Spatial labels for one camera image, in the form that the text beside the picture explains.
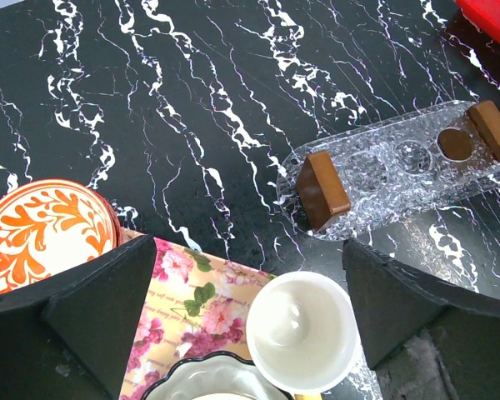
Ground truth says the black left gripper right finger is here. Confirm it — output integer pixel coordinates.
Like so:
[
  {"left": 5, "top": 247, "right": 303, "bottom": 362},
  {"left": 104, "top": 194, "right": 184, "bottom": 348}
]
[{"left": 342, "top": 239, "right": 500, "bottom": 399}]

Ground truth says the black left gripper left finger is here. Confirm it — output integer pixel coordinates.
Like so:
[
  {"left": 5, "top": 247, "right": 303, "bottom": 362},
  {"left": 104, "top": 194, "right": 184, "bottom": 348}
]
[{"left": 0, "top": 235, "right": 157, "bottom": 399}]

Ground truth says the clear holder with wooden ends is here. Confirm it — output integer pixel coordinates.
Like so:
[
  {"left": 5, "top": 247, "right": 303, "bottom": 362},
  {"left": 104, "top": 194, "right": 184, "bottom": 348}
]
[{"left": 296, "top": 100, "right": 500, "bottom": 229}]

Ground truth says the floral serving tray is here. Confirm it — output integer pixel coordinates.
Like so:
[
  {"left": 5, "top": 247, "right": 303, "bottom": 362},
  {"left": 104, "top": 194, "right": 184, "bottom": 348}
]
[{"left": 119, "top": 238, "right": 273, "bottom": 399}]

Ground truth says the clear glass oval tray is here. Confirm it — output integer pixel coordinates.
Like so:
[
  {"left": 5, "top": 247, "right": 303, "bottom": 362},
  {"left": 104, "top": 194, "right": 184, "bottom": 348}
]
[{"left": 276, "top": 100, "right": 500, "bottom": 241}]

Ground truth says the cream and yellow mug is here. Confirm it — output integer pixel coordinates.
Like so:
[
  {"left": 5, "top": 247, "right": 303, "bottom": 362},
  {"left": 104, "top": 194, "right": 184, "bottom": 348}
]
[{"left": 246, "top": 271, "right": 361, "bottom": 395}]

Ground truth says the white scalloped bowl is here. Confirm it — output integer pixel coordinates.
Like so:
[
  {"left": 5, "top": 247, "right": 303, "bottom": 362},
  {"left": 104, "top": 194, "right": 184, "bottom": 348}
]
[{"left": 141, "top": 351, "right": 294, "bottom": 399}]

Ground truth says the red plastic compartment bin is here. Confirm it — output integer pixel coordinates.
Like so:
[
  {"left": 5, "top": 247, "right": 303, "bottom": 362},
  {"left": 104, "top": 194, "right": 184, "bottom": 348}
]
[{"left": 456, "top": 0, "right": 500, "bottom": 44}]

